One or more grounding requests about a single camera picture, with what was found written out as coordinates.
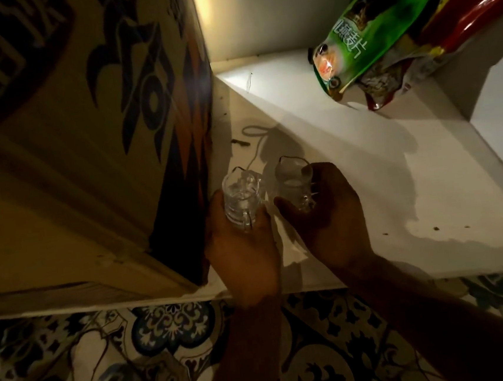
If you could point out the person's left forearm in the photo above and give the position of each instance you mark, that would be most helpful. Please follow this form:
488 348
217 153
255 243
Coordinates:
243 353

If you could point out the person's right hand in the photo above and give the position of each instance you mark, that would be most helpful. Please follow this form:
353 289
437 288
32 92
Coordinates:
332 220

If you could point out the small clear plastic scrap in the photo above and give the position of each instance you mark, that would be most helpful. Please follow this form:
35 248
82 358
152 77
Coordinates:
248 82

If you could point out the person's right forearm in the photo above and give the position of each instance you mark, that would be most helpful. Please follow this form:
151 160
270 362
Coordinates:
442 325

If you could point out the small dark debris piece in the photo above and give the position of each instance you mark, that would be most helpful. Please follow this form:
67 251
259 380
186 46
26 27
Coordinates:
240 142

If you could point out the large printed cardboard box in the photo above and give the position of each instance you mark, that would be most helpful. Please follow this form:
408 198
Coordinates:
73 138

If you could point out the green snack bag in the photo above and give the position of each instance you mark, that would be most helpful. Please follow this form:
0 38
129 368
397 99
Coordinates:
368 21

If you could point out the small clear glass pitcher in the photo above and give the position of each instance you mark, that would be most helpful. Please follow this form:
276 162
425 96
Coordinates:
295 184
242 198

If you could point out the white shelf board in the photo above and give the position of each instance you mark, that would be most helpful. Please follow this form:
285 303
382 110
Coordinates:
364 164

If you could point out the person's left hand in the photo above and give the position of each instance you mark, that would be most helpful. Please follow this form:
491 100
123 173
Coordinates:
240 260

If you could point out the red snack bag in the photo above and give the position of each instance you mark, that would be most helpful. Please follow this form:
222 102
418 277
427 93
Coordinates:
434 19

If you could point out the person's right thumb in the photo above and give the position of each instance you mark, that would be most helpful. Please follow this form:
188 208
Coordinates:
289 209

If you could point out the person's left thumb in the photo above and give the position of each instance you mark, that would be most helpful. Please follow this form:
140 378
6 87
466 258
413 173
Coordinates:
265 218

